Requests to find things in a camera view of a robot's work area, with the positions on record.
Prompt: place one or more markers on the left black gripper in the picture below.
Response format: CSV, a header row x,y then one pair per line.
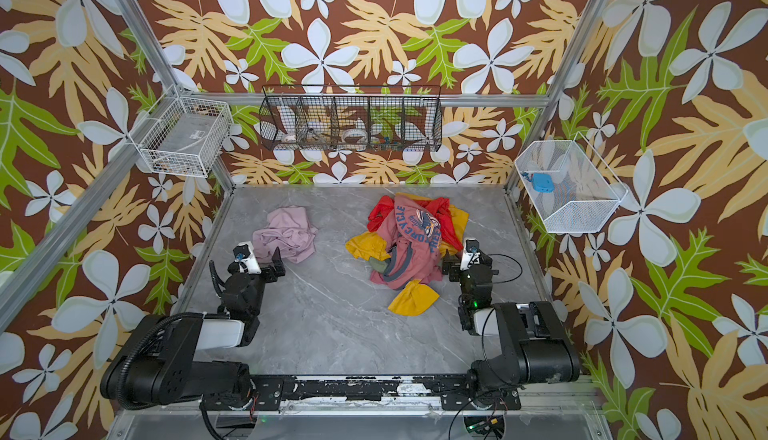
x,y
278,269

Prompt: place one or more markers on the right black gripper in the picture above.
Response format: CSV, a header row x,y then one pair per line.
x,y
469,270

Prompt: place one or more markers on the light pink ribbed cloth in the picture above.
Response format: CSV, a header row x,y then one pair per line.
x,y
290,231

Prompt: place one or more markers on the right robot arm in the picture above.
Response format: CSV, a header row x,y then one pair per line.
x,y
521,343

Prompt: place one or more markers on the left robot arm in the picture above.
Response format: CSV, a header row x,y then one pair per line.
x,y
157,365

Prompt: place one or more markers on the yellow cloth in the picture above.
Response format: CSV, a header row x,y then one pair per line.
x,y
413,299

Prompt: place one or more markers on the red cloth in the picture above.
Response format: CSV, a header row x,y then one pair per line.
x,y
452,220

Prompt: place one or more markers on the dusty red printed t-shirt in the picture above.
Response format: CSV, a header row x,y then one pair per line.
x,y
412,238

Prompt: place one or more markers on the blue object in basket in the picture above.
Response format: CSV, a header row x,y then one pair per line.
x,y
542,183

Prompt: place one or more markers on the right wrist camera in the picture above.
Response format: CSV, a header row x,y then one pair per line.
x,y
471,254

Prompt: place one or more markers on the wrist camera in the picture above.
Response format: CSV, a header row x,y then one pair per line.
x,y
471,254
245,261

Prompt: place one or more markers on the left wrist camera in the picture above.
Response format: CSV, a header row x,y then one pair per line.
x,y
245,261

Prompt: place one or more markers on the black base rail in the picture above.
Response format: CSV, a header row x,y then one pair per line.
x,y
448,392

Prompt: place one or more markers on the white wire basket right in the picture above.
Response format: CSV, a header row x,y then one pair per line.
x,y
587,190

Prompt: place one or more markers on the white wire basket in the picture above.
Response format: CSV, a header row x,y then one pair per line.
x,y
184,136
587,190

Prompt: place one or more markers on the black wire basket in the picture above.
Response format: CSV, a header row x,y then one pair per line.
x,y
351,117

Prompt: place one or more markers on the white wire basket left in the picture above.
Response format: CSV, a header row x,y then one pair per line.
x,y
184,136

